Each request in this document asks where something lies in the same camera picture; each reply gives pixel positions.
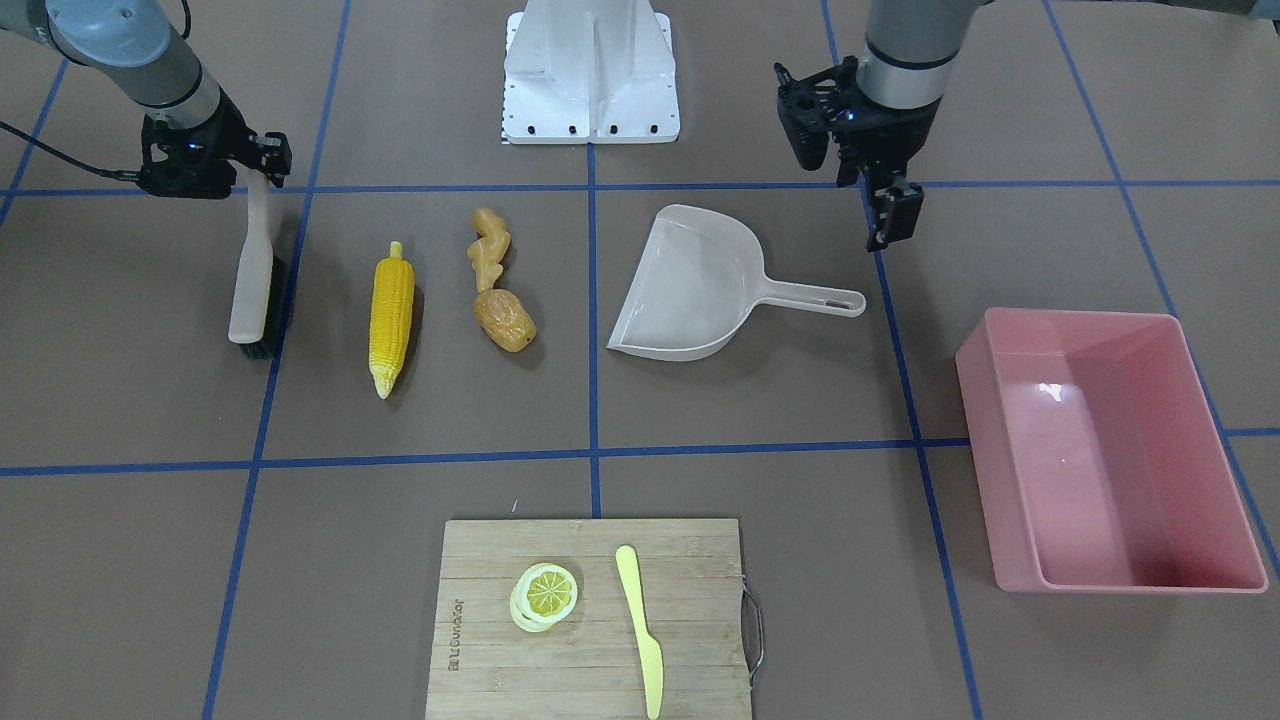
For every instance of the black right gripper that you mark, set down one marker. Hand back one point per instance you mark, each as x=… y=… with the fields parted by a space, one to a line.
x=228 y=128

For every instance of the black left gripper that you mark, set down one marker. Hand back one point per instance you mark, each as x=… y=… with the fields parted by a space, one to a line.
x=893 y=135

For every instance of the beige hand brush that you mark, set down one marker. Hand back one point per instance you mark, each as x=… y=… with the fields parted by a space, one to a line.
x=254 y=313

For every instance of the beige plastic dustpan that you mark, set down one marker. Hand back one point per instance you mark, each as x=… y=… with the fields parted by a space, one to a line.
x=700 y=276

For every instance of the yellow toy corn cob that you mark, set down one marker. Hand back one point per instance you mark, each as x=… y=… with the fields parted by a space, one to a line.
x=391 y=317

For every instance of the tan toy ginger root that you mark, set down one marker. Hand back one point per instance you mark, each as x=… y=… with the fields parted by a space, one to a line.
x=489 y=249

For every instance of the brown toy potato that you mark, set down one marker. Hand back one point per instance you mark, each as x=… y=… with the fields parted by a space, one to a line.
x=504 y=319

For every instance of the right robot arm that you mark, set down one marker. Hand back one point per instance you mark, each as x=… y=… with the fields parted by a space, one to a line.
x=135 y=45

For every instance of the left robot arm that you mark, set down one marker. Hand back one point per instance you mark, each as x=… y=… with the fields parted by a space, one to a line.
x=909 y=53

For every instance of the pink plastic bin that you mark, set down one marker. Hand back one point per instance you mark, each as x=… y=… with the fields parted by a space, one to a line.
x=1098 y=464

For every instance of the yellow plastic toy knife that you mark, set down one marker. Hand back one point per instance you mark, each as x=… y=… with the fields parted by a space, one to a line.
x=648 y=648

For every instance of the bamboo cutting board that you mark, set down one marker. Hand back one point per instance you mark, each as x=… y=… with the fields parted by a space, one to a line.
x=484 y=666

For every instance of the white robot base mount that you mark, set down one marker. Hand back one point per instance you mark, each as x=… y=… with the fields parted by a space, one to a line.
x=589 y=72

